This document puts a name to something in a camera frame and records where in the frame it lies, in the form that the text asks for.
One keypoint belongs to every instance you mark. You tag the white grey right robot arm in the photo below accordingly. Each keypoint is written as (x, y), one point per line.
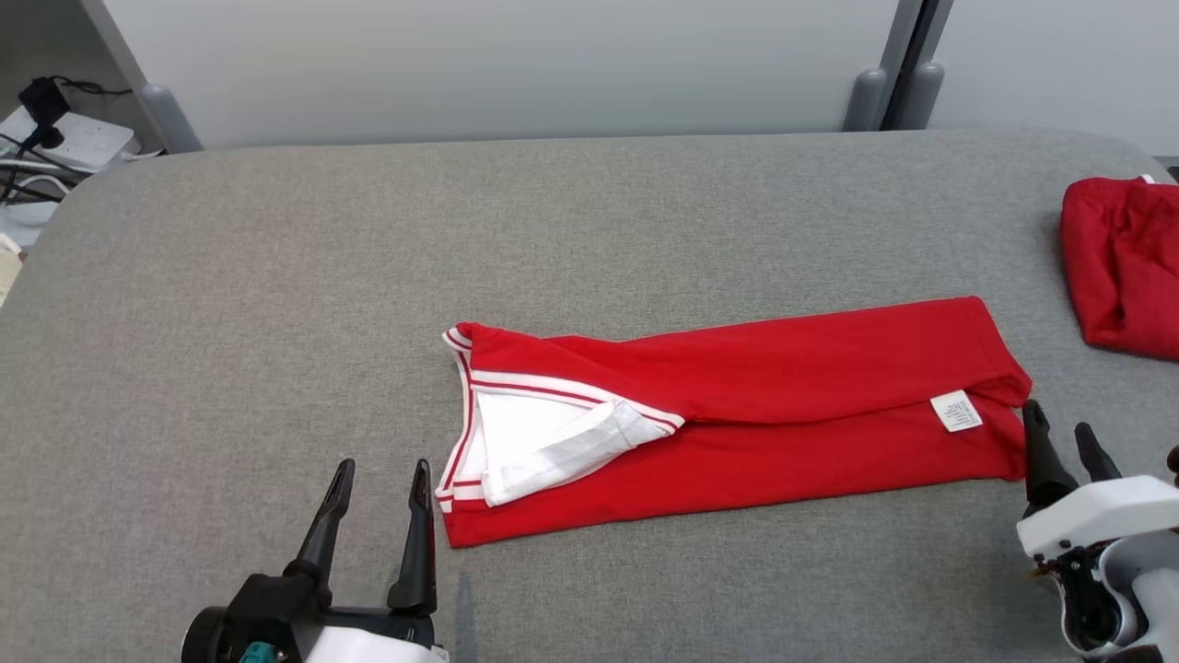
(1161, 599)

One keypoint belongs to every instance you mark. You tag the grey metal stand legs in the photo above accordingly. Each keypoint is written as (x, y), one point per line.
(921, 92)

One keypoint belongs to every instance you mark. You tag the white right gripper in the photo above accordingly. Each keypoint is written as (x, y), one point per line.
(1096, 511)

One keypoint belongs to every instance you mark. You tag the black plug adapter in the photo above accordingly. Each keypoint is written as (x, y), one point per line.
(41, 97)

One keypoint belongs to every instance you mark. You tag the red jersey with white trim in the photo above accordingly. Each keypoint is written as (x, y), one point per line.
(783, 387)

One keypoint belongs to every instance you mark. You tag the white power strip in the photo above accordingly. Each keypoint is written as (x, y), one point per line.
(87, 138)

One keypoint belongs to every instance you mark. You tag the grey shelf with computer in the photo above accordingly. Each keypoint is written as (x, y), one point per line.
(170, 120)

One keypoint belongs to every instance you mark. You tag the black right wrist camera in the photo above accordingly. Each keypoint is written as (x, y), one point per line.
(1173, 460)

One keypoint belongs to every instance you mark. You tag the beige flat object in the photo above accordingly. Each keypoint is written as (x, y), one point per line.
(7, 272)

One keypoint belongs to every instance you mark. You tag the red shorts with white stripes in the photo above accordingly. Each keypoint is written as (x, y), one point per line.
(1124, 267)

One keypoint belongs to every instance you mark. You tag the grey partition post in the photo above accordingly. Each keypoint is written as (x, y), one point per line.
(866, 101)

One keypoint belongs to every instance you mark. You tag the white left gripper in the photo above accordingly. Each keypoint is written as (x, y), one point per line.
(368, 649)

